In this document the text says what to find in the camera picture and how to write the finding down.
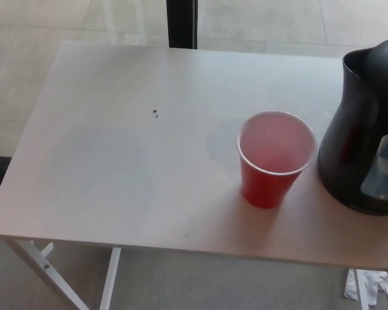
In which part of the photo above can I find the white straight table leg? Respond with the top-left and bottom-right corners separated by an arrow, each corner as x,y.
98,247 -> 122,310
354,268 -> 372,310

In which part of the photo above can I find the red plastic cup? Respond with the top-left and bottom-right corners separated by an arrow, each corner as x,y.
235,110 -> 318,209

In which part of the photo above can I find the white slanted table leg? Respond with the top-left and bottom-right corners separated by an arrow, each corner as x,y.
3,239 -> 91,310

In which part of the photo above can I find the black vertical window post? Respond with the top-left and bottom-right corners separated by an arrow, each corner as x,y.
166,0 -> 200,50

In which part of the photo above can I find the black electric kettle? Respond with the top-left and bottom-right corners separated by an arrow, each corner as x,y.
317,36 -> 388,216

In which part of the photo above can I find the crumpled white paper scrap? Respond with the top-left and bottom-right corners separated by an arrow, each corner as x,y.
343,268 -> 388,310

